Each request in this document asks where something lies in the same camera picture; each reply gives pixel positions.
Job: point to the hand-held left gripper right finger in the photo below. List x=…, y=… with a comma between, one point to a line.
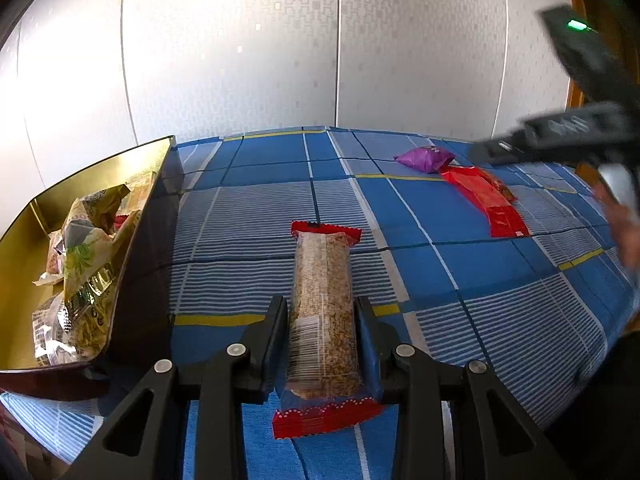
x=370, y=360

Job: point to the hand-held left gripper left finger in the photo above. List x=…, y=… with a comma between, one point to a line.
x=272, y=370

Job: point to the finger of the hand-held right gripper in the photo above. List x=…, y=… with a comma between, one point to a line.
x=497, y=147

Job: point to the red orange snack packet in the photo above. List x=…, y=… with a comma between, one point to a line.
x=495, y=210

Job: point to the oat bar with red ends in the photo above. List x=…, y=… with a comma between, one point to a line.
x=322, y=300

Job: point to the black box with gold interior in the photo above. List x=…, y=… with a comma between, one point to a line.
x=150, y=260

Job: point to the yellow leaf print snack packet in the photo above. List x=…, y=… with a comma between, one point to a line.
x=87, y=260

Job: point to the brown clear snack packet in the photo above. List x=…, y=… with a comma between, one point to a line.
x=50, y=265

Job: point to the person's right hand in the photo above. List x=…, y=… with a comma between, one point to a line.
x=627, y=235

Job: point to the purple snack packet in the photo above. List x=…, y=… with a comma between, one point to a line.
x=425, y=159

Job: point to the blue plaid bed sheet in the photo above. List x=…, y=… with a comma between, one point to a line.
x=450, y=310

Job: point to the red gold snack packet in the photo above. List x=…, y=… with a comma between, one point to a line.
x=120, y=222

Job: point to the wooden door frame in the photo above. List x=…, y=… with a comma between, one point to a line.
x=575, y=95

